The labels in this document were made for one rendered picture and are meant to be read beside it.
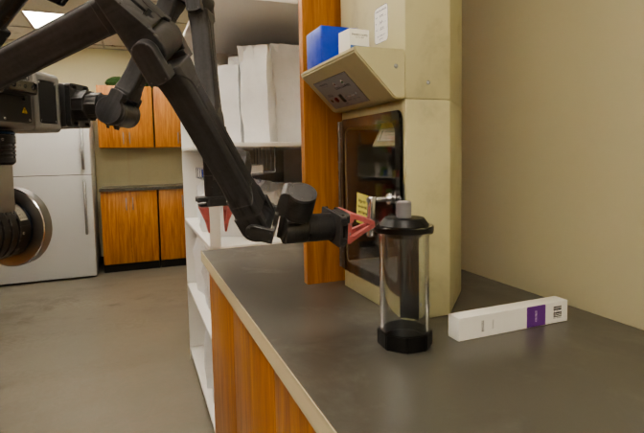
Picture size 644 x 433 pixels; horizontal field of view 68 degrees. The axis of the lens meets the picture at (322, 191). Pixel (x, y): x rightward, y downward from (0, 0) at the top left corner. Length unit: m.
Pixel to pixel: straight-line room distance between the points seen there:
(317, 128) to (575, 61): 0.64
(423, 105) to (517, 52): 0.45
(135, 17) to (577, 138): 0.96
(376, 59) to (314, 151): 0.41
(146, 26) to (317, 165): 0.67
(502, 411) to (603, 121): 0.70
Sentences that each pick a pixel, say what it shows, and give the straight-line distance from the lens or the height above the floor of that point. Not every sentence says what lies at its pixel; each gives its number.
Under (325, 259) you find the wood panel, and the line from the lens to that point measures 1.35.
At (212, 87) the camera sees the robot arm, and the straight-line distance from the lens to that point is 1.32.
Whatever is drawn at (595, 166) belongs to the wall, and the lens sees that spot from 1.22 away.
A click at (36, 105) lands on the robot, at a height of 1.44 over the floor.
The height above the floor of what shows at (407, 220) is 1.18.
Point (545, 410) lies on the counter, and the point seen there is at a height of 0.94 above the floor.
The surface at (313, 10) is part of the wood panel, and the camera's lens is 1.36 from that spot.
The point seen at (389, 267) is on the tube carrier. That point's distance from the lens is 0.87.
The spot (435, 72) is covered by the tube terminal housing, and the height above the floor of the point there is 1.47.
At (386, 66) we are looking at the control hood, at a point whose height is 1.47.
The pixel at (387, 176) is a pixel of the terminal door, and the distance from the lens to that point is 1.04.
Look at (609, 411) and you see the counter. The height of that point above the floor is 0.94.
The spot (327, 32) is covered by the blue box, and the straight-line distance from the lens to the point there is 1.17.
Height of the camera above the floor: 1.30
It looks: 4 degrees down
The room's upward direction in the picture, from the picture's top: 1 degrees counter-clockwise
